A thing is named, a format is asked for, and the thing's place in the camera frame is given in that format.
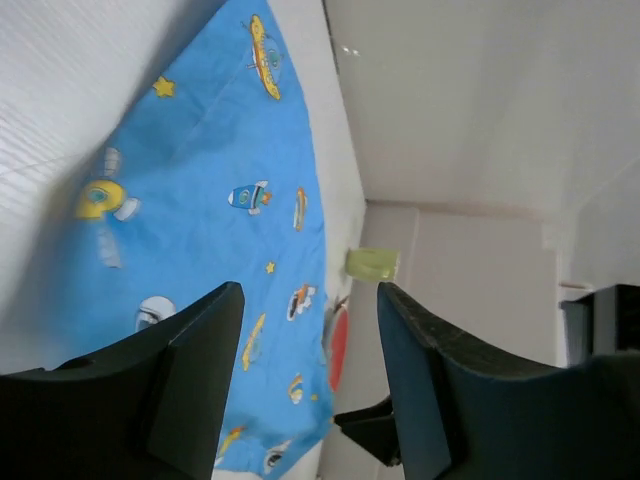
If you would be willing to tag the blue space-print cloth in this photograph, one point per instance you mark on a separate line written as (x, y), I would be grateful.
(212, 178)

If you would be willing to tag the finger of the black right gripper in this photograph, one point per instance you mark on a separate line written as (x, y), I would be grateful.
(373, 429)

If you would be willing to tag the red and teal plate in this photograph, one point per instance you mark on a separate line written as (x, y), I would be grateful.
(335, 337)

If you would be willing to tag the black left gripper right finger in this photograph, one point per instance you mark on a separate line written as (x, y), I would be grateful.
(465, 409)

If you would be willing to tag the pale yellow mug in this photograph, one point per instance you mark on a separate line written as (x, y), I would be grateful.
(372, 264)

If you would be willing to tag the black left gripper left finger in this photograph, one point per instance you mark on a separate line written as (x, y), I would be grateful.
(149, 406)

